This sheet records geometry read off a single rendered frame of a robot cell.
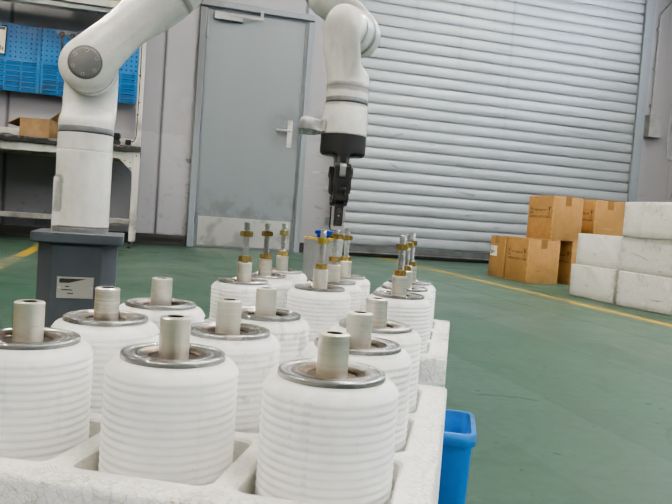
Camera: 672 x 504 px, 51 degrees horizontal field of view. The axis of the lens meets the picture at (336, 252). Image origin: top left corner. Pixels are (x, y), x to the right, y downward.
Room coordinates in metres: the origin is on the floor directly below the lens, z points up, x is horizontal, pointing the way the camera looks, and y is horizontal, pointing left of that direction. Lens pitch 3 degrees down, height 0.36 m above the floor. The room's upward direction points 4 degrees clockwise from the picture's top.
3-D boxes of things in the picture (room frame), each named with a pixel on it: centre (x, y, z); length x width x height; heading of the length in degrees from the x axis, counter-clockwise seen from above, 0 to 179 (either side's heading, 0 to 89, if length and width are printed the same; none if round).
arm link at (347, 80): (1.16, 0.00, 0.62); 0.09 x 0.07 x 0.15; 150
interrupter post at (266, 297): (0.74, 0.07, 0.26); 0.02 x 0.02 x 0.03
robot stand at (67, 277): (1.24, 0.45, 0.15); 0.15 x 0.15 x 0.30; 16
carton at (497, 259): (5.23, -1.32, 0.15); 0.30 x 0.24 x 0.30; 105
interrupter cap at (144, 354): (0.51, 0.11, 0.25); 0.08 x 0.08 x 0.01
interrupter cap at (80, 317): (0.65, 0.21, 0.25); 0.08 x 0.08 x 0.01
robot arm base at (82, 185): (1.24, 0.45, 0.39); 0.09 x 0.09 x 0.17; 16
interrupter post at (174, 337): (0.51, 0.11, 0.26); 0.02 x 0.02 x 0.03
